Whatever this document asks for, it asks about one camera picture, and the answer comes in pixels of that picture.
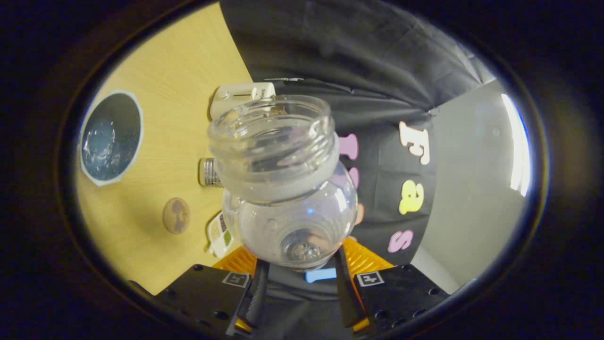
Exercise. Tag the black backdrop cloth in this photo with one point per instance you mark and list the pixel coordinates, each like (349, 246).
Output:
(354, 61)

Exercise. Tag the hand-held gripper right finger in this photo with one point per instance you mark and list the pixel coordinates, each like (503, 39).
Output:
(347, 293)

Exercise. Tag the white toaster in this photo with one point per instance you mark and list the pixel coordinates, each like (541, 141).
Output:
(236, 94)

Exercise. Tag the round cork coaster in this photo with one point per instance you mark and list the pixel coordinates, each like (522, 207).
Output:
(176, 216)

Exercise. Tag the grey-green cup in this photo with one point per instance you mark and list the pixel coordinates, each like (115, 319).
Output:
(111, 137)

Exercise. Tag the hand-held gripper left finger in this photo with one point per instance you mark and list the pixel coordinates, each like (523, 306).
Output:
(255, 297)

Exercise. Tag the clear glass juice bottle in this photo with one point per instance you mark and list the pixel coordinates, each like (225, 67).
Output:
(288, 189)

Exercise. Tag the wooden table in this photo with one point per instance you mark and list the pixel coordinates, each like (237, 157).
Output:
(179, 61)

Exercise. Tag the white divided grain tray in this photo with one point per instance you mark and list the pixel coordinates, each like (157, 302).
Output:
(218, 236)

